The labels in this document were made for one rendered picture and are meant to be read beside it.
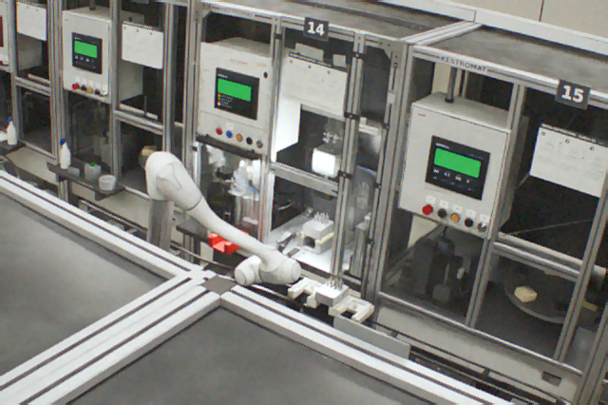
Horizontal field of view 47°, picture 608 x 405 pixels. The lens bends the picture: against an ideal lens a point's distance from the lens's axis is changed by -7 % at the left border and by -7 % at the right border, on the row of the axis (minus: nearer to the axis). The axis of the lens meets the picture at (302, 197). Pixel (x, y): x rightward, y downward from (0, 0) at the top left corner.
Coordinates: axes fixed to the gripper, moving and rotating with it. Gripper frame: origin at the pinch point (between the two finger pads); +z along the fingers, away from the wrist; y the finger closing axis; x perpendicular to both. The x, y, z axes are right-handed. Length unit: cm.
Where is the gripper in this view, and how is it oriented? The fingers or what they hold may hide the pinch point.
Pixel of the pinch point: (295, 242)
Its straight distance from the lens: 342.6
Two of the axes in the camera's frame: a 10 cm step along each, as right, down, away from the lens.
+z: 5.6, -3.1, 7.7
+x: -8.2, -3.0, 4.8
